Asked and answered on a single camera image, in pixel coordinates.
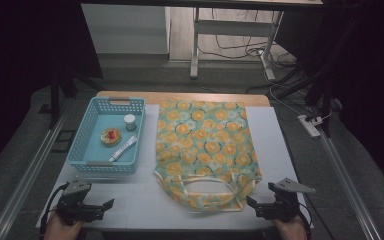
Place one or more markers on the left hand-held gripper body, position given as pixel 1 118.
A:
pixel 75 206

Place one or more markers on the white power strip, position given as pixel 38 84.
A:
pixel 308 126

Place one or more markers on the black stand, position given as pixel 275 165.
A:
pixel 326 100
pixel 55 100

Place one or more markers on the person's right hand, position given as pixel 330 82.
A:
pixel 291 230

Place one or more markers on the grey cabinet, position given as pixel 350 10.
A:
pixel 125 28

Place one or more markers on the blue plastic basket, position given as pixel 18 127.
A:
pixel 111 133

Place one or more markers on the round yellow candy tin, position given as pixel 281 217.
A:
pixel 110 136

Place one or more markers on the white ointment tube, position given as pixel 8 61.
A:
pixel 123 148

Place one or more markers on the person's left hand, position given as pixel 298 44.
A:
pixel 61 230

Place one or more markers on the white metal desk frame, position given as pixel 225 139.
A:
pixel 233 28

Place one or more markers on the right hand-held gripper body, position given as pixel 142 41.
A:
pixel 286 206

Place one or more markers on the fruit-print tote bag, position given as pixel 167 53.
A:
pixel 206 140

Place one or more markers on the black floor bracket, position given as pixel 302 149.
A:
pixel 63 141

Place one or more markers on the small white-capped bottle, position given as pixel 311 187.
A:
pixel 130 122

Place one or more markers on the aluminium rail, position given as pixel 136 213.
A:
pixel 23 180
pixel 346 180

